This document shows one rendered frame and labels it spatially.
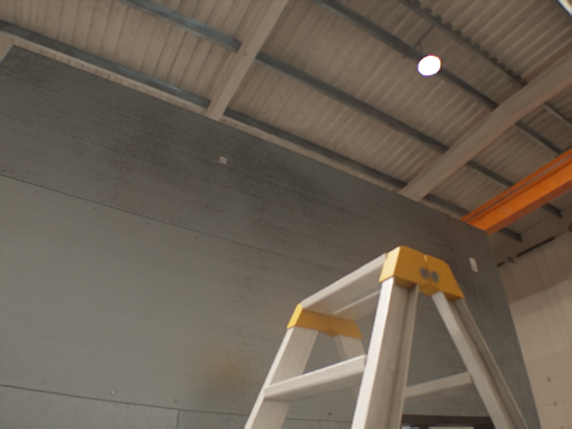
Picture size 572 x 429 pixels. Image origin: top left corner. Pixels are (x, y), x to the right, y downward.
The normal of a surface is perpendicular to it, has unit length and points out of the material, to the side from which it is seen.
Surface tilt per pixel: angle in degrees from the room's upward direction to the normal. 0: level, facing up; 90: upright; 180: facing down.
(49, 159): 90
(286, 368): 92
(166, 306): 90
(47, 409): 90
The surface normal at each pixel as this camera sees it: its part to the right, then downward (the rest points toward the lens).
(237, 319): 0.50, -0.49
